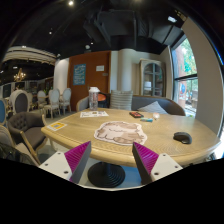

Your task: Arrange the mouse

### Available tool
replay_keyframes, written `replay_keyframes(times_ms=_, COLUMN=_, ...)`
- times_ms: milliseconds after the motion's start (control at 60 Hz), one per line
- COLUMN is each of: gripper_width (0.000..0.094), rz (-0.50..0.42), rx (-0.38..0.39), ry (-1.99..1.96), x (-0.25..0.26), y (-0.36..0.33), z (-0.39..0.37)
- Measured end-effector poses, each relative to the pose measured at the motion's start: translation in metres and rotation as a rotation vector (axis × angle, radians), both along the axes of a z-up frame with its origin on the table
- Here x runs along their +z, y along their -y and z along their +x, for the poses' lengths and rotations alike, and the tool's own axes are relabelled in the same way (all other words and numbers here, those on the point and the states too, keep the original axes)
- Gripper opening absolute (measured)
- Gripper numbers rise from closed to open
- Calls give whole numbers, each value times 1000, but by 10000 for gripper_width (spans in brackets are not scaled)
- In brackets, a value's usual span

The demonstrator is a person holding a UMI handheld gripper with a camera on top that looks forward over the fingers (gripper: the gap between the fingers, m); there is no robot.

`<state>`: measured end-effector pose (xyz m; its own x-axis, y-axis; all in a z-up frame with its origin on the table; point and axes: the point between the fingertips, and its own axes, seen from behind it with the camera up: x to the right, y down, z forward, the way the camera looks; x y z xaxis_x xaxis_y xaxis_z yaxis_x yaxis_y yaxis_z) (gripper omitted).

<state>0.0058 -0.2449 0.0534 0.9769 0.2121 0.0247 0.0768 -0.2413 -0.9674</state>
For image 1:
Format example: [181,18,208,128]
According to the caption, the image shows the clear water bottle white lid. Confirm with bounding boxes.
[89,87,100,111]

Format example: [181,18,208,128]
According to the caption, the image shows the light grey cushion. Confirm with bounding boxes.
[139,101,166,114]

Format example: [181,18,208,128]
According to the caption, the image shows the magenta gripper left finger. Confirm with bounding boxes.
[38,140,93,185]

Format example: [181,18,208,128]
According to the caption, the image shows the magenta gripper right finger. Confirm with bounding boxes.
[131,141,184,186]

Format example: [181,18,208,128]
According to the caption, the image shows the glass door wooden cabinet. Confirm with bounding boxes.
[139,59,166,97]

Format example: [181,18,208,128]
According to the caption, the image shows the round wooden table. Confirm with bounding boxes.
[42,108,220,188]

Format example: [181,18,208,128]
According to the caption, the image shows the grey curved sofa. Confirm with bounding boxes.
[76,93,185,116]

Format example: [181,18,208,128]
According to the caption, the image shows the striped cushion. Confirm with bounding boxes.
[110,90,133,110]

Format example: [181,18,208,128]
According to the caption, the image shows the white oval back chair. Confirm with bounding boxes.
[10,90,29,114]

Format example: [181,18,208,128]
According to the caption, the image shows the dark grey tufted armchair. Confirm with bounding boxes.
[8,112,47,161]

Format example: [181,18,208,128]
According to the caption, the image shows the chandelier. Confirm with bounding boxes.
[14,69,26,82]

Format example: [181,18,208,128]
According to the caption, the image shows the blue chalkboard poster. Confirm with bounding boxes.
[73,64,86,85]

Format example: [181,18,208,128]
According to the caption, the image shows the small clear glass ball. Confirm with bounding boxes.
[153,113,160,120]

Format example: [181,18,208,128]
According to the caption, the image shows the teal small object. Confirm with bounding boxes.
[140,118,153,122]

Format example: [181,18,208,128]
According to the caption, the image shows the black red small box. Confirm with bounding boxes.
[129,112,144,118]

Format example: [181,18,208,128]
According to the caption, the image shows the blue chair at left edge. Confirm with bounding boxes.
[0,98,7,127]

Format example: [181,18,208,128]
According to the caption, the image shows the black computer mouse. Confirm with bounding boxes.
[173,132,192,144]

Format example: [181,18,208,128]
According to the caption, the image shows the white paper sheet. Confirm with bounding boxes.
[80,111,109,118]

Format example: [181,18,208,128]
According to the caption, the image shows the yellow white card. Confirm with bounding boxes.
[47,122,66,131]

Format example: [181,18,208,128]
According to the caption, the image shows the white dining chair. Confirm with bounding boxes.
[44,89,60,114]
[59,88,71,110]

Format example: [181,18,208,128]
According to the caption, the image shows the large window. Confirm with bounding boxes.
[171,38,198,117]

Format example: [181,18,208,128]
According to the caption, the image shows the white dining chair right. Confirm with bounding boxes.
[59,88,71,110]

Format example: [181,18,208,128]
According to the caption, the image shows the fluffy cat shaped mouse pad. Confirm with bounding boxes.
[94,121,147,146]

